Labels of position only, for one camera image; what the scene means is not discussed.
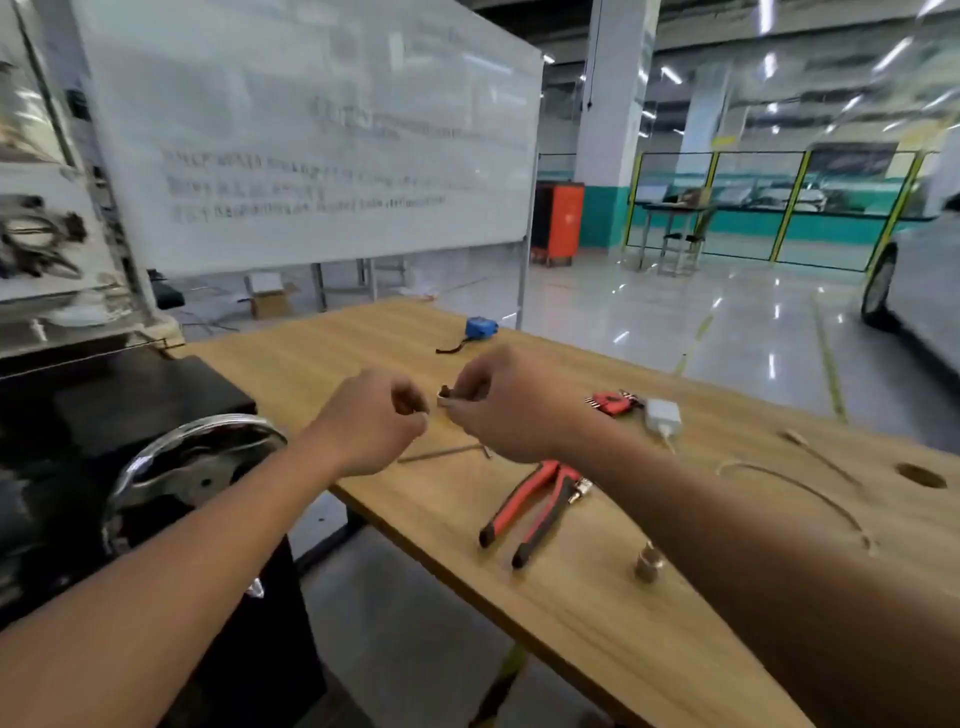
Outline person's right hand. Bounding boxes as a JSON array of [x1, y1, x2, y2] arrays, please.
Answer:
[[437, 343, 595, 466]]

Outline person's left hand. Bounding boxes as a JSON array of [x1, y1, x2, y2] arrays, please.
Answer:
[[311, 365, 432, 483]]

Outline silver hex key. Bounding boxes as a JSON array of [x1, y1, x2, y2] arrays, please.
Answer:
[[397, 443, 493, 464]]

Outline person's right forearm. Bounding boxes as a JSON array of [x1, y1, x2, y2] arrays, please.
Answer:
[[558, 408, 960, 728]]

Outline blue tape measure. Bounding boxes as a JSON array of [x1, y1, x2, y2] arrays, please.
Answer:
[[434, 317, 500, 355]]

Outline small red black tool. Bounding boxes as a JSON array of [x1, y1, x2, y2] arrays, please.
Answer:
[[584, 389, 645, 416]]

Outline red black crimping pliers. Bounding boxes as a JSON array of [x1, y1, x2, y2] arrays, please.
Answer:
[[478, 459, 594, 570]]

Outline white charger plug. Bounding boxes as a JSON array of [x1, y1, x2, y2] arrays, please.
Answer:
[[644, 398, 684, 455]]

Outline cardboard box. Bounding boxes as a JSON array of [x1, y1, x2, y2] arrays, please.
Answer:
[[243, 271, 301, 320]]

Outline chrome handwheel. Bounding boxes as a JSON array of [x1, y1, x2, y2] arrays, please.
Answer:
[[101, 414, 290, 601]]

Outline orange tool cabinet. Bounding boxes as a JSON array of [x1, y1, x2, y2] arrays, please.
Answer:
[[530, 181, 586, 268]]

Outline black stool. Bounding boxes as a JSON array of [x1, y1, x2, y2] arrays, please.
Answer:
[[662, 230, 708, 277]]

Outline grey metal table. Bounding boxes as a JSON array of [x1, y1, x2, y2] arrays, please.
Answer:
[[637, 198, 714, 271]]

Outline large whiteboard on stand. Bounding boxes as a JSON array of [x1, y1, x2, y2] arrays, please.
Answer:
[[71, 0, 545, 331]]

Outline white panel throttle body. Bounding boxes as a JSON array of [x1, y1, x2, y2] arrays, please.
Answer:
[[0, 161, 125, 305]]

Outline yellow framed mesh fence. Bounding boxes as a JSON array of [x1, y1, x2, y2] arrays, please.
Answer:
[[622, 149, 939, 273]]

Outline black throttle body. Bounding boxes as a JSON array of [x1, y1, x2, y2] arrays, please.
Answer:
[[0, 196, 90, 280]]

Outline white car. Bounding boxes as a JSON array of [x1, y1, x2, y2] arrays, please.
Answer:
[[860, 191, 960, 376]]

